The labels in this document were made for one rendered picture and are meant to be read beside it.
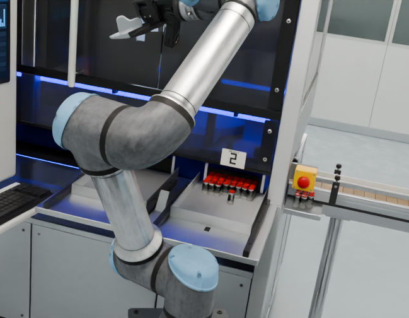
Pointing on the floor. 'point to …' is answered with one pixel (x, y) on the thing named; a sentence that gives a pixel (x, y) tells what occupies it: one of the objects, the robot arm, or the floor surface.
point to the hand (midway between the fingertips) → (123, 21)
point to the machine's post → (285, 146)
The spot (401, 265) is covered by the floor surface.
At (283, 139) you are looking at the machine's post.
